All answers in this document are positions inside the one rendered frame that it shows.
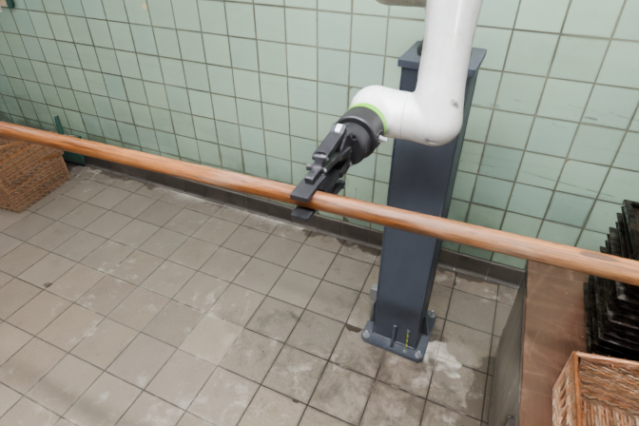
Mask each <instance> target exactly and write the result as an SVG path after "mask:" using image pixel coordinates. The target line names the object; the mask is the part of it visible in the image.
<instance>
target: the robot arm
mask: <svg viewBox="0 0 639 426"><path fill-rule="evenodd" d="M376 1H377V2H379V3H380V4H382V5H386V6H400V7H417V8H424V9H425V30H424V36H423V39H422V41H421V43H420V44H419V46H418V47H417V54H418V55H419V56H420V57H421V58H420V64H419V70H418V75H417V84H416V90H415V91H414V92H408V91H402V90H397V89H393V88H389V87H383V86H369V87H365V88H363V89H362V90H360V91H359V92H358V93H357V94H356V96H355V97H354V98H353V100H352V103H351V105H350V107H349V108H348V110H347V111H346V112H345V113H344V114H343V115H342V116H341V117H340V118H339V120H338V121H337V122H336V123H333V125H332V127H331V130H330V132H329V133H328V134H327V136H326V137H325V138H324V140H323V141H322V142H321V144H320V145H319V147H318V148H317V149H316V151H315V152H314V153H313V155H312V160H314V161H315V162H314V163H313V164H312V165H311V164H307V166H306V170H308V171H309V172H308V173H307V174H306V176H305V177H304V178H303V179H302V180H301V181H300V183H299V184H298V185H297V186H296V187H295V188H294V190H293V191H292V192H291V193H290V199H294V200H298V201H302V202H306V203H308V202H309V201H310V199H311V198H312V197H313V196H314V194H315V193H316V192H317V191H322V192H326V193H331V194H336V195H338V193H339V192H340V191H341V190H342V189H343V188H344V187H345V182H344V181H343V180H342V177H343V175H344V174H346V172H347V171H348V169H349V167H350V166H351V165H356V164H358V163H360V162H361V161H362V160H363V159H364V158H367V157H368V156H370V155H371V154H372V153H373V152H374V150H375V149H376V148H378V146H379V145H380V143H381V142H385V143H388V138H395V139H401V140H406V141H411V142H415V143H419V144H423V145H428V146H441V145H446V144H448V143H449V142H451V141H452V140H453V139H454V138H455V137H456V136H457V134H458V133H459V131H460V129H461V127H462V121H463V107H464V95H465V86H466V81H467V74H468V67H469V62H470V58H471V57H472V53H473V51H472V46H473V41H474V34H475V29H476V25H477V21H478V17H479V13H480V10H481V6H482V3H483V0H376ZM321 174H323V175H321ZM316 211H317V210H315V209H310V208H306V207H302V206H297V207H296V208H295V210H294V211H293V212H292V213H291V218H292V219H295V220H299V221H303V222H306V223H309V221H310V220H311V218H312V217H313V216H314V214H315V213H316Z"/></svg>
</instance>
